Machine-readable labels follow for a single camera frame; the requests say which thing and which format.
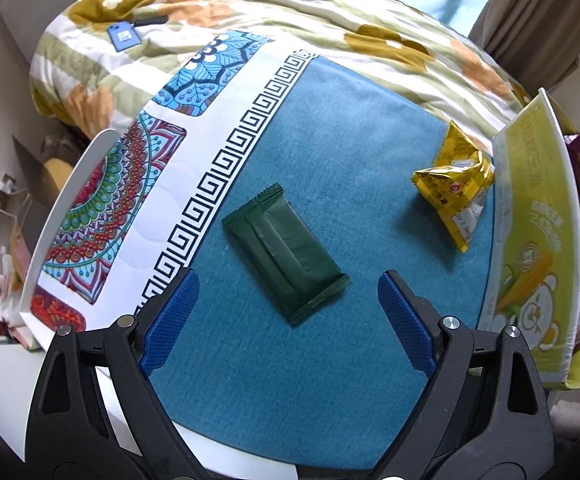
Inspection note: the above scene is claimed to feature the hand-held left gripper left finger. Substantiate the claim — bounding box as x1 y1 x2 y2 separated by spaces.
25 266 205 480

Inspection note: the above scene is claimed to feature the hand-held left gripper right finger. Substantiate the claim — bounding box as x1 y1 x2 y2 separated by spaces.
377 269 555 480

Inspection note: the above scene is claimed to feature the dark green snack packet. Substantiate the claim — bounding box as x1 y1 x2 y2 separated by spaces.
221 184 351 328

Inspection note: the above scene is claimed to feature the green and white cardboard box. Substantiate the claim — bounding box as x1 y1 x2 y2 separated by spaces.
477 87 580 391

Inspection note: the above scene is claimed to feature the yellow snack packet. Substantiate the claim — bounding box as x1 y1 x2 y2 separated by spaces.
411 120 495 253

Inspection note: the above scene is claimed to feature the pink and white clutter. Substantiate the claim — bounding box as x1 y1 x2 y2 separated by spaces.
0 240 41 351

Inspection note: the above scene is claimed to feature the blue patterned mat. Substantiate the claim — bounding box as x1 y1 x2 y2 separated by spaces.
30 31 500 466

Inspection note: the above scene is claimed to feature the blue tag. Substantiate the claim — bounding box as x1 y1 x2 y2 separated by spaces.
106 21 138 52

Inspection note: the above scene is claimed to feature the floral quilt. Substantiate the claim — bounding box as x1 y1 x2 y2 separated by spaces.
29 0 533 141

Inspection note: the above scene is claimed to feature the beige curtain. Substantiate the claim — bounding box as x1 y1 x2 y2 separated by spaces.
467 0 580 81

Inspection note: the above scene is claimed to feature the white cable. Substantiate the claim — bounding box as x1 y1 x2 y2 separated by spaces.
0 172 31 211

